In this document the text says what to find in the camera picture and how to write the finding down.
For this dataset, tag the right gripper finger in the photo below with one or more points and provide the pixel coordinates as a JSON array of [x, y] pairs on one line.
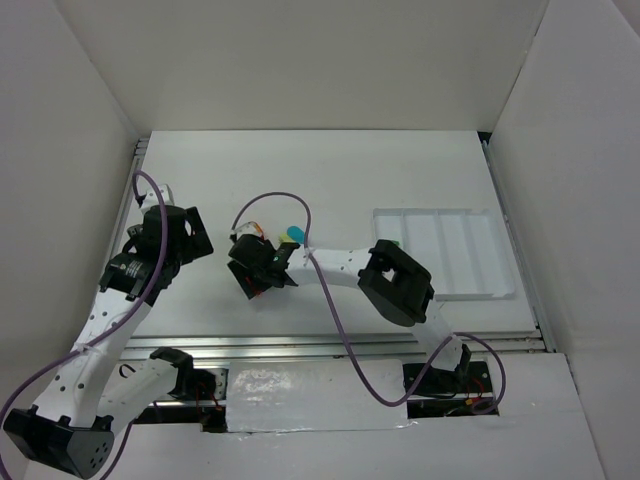
[[245, 278], [275, 278]]

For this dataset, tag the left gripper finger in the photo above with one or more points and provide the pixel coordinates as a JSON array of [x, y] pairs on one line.
[[194, 221], [198, 245]]

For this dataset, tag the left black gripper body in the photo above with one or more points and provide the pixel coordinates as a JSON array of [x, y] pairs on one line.
[[198, 232]]

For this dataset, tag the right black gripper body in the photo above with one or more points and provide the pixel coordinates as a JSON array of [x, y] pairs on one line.
[[242, 270]]

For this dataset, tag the blue rounded lego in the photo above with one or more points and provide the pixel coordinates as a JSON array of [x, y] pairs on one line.
[[296, 234]]

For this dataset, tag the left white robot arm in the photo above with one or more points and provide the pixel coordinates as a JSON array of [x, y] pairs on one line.
[[72, 425]]

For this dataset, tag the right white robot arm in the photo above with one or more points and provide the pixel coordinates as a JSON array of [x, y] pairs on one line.
[[397, 286]]

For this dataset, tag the silver foil cover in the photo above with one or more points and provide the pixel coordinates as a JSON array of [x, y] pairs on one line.
[[316, 396]]

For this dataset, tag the white compartment tray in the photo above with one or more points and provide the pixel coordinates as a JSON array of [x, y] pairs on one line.
[[461, 248]]

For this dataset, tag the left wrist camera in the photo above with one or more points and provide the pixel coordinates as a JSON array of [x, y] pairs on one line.
[[152, 198]]

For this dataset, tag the aluminium frame rail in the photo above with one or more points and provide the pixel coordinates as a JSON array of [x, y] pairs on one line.
[[214, 349]]

